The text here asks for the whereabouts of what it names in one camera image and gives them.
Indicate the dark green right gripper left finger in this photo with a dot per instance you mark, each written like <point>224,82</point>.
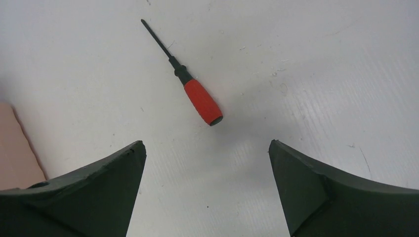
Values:
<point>96,200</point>

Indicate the red handled screwdriver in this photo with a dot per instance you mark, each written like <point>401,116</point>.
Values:
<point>202,101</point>

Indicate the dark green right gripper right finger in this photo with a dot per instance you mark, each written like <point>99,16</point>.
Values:
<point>319,200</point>

